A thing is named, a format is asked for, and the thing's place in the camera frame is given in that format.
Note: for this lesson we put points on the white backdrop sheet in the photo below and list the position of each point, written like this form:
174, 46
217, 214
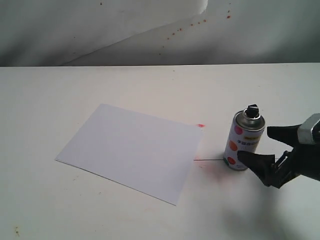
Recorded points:
158, 32

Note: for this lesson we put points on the white polka dot spray can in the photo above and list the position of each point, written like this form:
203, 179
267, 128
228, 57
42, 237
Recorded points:
245, 132

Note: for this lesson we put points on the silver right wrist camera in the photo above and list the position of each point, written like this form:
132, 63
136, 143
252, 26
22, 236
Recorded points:
309, 131

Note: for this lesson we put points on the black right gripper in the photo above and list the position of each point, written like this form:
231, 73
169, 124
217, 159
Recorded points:
303, 160

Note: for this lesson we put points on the white paper sheet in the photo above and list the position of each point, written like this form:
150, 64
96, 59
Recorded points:
146, 153

